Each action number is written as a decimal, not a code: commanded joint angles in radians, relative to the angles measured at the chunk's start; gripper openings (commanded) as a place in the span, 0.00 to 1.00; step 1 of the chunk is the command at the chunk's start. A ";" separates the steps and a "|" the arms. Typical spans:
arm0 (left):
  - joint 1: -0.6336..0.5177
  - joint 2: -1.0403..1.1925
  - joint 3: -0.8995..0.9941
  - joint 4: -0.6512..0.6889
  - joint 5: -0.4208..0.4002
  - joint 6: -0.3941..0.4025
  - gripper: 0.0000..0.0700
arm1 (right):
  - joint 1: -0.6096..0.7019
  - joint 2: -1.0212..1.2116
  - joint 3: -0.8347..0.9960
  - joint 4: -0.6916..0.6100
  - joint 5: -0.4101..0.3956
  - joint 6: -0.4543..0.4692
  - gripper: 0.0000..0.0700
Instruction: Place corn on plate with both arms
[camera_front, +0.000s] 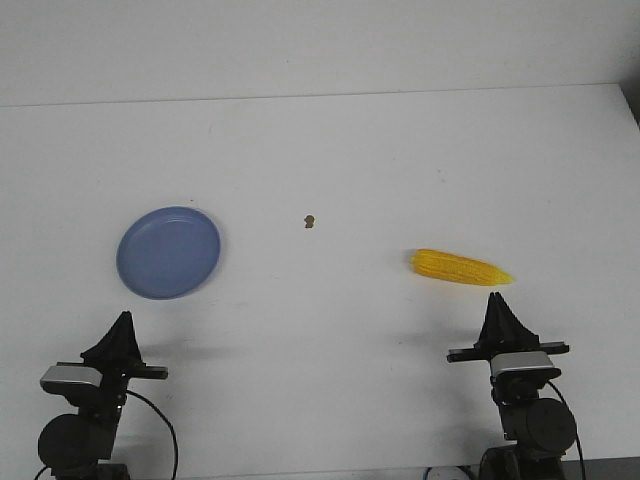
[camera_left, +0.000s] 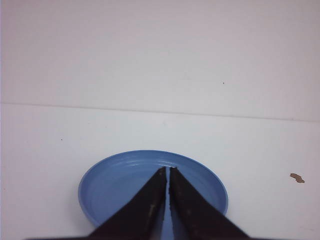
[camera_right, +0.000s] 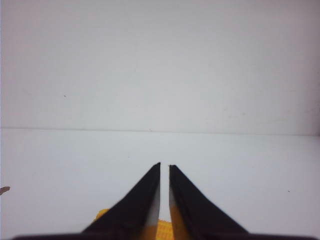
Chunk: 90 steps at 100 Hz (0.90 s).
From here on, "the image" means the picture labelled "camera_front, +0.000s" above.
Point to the blue round plate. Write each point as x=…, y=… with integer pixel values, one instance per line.
x=168, y=253

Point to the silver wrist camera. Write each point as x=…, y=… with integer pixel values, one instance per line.
x=70, y=379
x=531, y=363

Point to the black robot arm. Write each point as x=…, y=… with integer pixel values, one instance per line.
x=538, y=430
x=80, y=445

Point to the yellow corn cob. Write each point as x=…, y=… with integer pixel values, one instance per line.
x=458, y=269

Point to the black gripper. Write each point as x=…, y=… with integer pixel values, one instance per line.
x=111, y=349
x=513, y=335

